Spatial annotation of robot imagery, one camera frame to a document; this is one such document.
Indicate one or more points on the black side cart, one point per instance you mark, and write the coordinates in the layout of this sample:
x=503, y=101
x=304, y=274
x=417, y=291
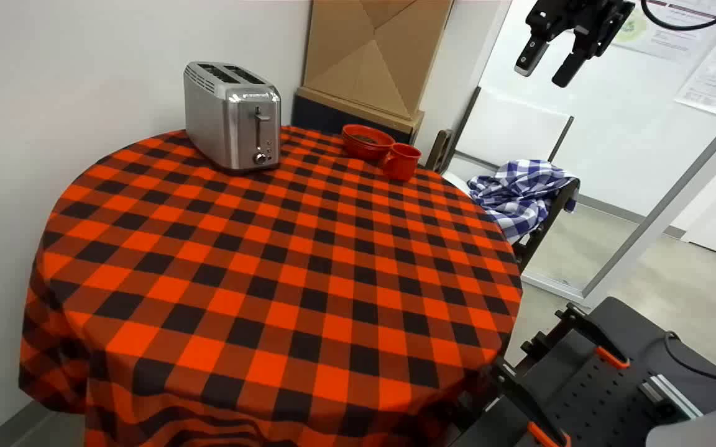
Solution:
x=558, y=201

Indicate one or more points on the blue white checkered cloth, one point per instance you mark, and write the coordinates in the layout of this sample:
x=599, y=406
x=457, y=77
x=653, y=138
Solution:
x=518, y=195

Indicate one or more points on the red bowl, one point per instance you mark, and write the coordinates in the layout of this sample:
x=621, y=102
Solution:
x=364, y=142

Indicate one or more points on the red cup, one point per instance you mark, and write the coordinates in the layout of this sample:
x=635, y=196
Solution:
x=400, y=163

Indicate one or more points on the red and black plaid tablecloth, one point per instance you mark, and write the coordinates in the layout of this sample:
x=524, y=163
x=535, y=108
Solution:
x=313, y=303

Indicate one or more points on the grey metal pole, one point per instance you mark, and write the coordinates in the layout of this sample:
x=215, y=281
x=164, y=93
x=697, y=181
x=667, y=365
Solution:
x=651, y=226

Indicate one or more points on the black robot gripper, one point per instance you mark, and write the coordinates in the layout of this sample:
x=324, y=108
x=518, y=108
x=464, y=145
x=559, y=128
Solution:
x=595, y=22

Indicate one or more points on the black and orange robot base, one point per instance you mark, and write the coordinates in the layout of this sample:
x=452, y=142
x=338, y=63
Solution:
x=601, y=379

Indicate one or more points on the silver two-slot toaster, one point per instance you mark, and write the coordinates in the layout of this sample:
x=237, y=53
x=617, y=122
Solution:
x=232, y=114

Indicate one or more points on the white poster on wall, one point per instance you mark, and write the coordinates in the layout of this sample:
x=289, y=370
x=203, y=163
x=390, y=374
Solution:
x=683, y=35

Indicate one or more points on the cardboard box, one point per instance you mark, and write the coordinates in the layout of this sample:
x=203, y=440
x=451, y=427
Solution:
x=369, y=60

